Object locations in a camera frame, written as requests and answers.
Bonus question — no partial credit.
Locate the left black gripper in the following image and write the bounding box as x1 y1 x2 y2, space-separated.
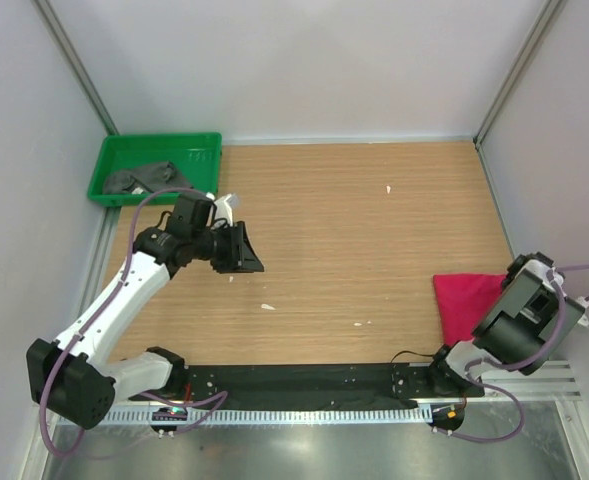
190 220 263 273

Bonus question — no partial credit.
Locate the pink red t-shirt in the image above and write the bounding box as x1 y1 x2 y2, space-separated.
432 273 505 347

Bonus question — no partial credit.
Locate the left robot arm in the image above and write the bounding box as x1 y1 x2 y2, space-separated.
26 191 264 430

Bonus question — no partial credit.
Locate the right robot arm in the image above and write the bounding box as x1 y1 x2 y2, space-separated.
424 252 588 396

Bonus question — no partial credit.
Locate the grey t-shirt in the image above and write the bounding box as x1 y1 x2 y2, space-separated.
102 161 193 195

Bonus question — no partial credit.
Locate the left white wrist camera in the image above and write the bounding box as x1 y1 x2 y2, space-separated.
206 192 240 230

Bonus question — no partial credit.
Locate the white slotted cable duct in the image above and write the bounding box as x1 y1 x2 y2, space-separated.
103 405 433 426

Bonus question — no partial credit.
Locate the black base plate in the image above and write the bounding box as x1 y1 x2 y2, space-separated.
173 361 486 412

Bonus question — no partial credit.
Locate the aluminium frame rail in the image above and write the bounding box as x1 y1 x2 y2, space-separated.
34 360 583 407

